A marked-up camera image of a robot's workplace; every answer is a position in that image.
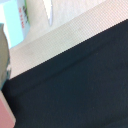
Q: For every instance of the teal padded gripper finger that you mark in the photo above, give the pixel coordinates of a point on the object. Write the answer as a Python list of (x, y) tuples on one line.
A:
[(5, 68)]

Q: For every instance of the knife with wooden handle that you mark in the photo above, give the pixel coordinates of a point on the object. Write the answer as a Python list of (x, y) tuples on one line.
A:
[(49, 10)]

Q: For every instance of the light blue milk carton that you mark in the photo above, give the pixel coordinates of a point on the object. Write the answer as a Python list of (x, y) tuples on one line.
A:
[(14, 16)]

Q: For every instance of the beige woven placemat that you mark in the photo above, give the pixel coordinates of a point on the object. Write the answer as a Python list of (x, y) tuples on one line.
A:
[(73, 22)]

